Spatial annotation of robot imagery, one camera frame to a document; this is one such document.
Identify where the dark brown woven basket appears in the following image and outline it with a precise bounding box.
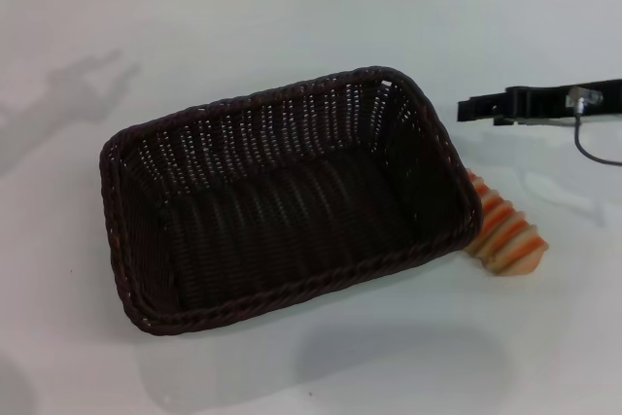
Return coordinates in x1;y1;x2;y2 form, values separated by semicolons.
97;63;485;337

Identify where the grey right arm cable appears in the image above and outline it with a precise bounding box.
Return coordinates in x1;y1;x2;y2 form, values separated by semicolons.
564;86;622;166

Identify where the orange striped bread loaf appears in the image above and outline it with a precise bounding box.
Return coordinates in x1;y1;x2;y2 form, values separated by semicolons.
465;166;551;282

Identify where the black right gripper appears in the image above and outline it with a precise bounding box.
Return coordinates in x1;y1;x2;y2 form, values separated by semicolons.
455;76;622;127

